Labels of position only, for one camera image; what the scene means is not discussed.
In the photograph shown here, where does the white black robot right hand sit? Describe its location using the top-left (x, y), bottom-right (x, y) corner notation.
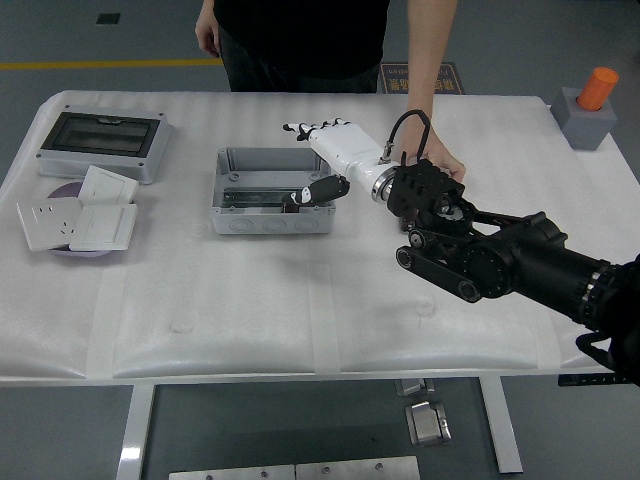
top-left (282, 117), bottom-right (397, 206)

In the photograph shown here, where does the person's left hand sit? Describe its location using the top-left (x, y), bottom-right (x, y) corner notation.
top-left (399, 107), bottom-right (467, 182)

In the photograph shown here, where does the person's right hand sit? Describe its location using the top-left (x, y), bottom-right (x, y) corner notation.
top-left (194, 15), bottom-right (223, 59)

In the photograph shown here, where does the open grey junction box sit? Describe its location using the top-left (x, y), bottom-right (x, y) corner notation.
top-left (209, 145), bottom-right (335, 236)

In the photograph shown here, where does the grey box with dark window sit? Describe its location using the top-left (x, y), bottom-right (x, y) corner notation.
top-left (35, 103), bottom-right (174, 186)

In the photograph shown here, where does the brown floor sign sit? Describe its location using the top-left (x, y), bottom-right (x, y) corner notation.
top-left (378, 61), bottom-right (466, 95)

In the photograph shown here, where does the person's torso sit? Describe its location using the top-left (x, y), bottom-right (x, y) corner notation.
top-left (214, 0), bottom-right (391, 94)

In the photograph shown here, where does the grey block holder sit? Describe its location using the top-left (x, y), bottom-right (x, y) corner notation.
top-left (550, 86), bottom-right (618, 151)

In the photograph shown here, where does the orange cylinder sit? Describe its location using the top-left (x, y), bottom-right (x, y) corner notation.
top-left (575, 66), bottom-right (620, 112)

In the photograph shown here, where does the white foam table mat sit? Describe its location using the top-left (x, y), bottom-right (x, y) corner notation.
top-left (0, 89), bottom-right (640, 381)

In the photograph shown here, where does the purple round plate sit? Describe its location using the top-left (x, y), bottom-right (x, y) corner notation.
top-left (47, 182), bottom-right (119, 260)

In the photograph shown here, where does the black table control panel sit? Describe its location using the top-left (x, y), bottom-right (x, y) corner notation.
top-left (557, 372), bottom-right (631, 387)

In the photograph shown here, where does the silver metal block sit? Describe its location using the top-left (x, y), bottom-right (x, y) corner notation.
top-left (404, 399), bottom-right (454, 447)

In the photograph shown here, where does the white table leg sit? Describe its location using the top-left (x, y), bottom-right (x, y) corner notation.
top-left (115, 383), bottom-right (157, 480)
top-left (477, 375), bottom-right (524, 475)

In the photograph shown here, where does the grey metal floor plate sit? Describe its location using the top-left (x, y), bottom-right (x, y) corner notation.
top-left (294, 455), bottom-right (421, 480)
top-left (168, 464), bottom-right (296, 480)

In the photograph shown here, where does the white wall switch panel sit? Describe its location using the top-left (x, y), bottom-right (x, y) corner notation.
top-left (78, 165), bottom-right (139, 205)
top-left (68, 202), bottom-right (139, 252)

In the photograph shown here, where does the small silver metal bracket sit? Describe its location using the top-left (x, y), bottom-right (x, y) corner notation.
top-left (394, 378), bottom-right (436, 398)

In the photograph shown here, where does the white wall socket panel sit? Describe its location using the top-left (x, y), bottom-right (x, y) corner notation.
top-left (15, 198), bottom-right (85, 253)

